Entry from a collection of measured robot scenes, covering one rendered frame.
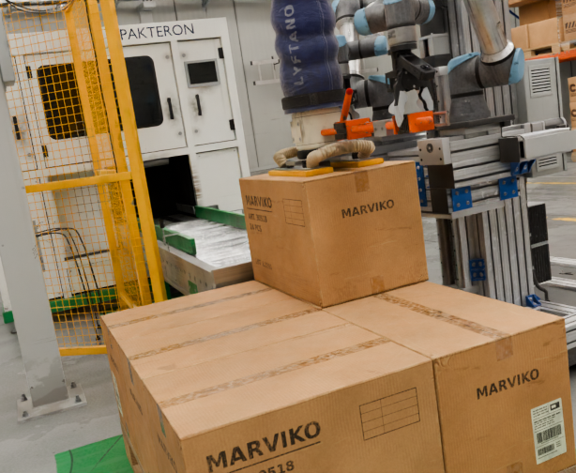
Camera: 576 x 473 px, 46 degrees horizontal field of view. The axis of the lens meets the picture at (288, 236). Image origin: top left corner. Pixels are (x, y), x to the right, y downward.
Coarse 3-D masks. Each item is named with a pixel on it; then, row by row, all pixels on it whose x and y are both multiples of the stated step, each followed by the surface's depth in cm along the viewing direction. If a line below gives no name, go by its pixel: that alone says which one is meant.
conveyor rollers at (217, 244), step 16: (176, 224) 478; (192, 224) 464; (208, 224) 450; (224, 224) 436; (208, 240) 377; (224, 240) 370; (240, 240) 364; (208, 256) 330; (224, 256) 323; (240, 256) 317
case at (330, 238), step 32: (256, 192) 241; (288, 192) 215; (320, 192) 204; (352, 192) 209; (384, 192) 213; (416, 192) 218; (256, 224) 248; (288, 224) 220; (320, 224) 205; (352, 224) 210; (384, 224) 214; (416, 224) 219; (256, 256) 255; (288, 256) 226; (320, 256) 206; (352, 256) 211; (384, 256) 215; (416, 256) 220; (288, 288) 231; (320, 288) 207; (352, 288) 212; (384, 288) 217
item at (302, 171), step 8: (288, 160) 237; (304, 160) 224; (280, 168) 241; (288, 168) 234; (296, 168) 228; (304, 168) 222; (312, 168) 218; (320, 168) 218; (328, 168) 218; (304, 176) 217
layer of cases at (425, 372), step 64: (128, 320) 229; (192, 320) 217; (256, 320) 206; (320, 320) 196; (384, 320) 187; (448, 320) 179; (512, 320) 172; (128, 384) 199; (192, 384) 160; (256, 384) 154; (320, 384) 148; (384, 384) 149; (448, 384) 156; (512, 384) 163; (192, 448) 133; (256, 448) 138; (320, 448) 144; (384, 448) 151; (448, 448) 158; (512, 448) 165
